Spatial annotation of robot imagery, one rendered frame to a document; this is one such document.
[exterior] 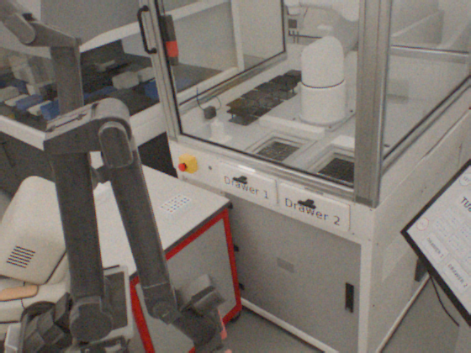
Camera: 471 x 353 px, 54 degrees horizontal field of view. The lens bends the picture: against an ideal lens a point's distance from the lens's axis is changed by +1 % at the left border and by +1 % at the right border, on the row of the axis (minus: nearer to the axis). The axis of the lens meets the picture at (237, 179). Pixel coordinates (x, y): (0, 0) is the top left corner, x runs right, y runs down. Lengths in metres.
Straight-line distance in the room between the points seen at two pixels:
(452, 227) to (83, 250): 0.95
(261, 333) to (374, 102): 1.41
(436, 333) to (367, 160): 1.22
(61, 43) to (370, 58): 0.81
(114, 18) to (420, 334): 2.05
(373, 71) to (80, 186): 0.90
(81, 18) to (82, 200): 1.51
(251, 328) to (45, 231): 1.63
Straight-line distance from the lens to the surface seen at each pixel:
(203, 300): 0.97
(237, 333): 2.46
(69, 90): 1.23
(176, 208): 1.94
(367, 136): 1.48
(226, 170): 1.92
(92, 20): 2.25
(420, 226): 1.44
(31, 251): 1.03
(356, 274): 1.85
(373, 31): 1.36
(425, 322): 2.55
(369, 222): 1.64
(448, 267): 1.34
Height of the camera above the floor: 1.89
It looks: 32 degrees down
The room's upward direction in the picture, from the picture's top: 7 degrees counter-clockwise
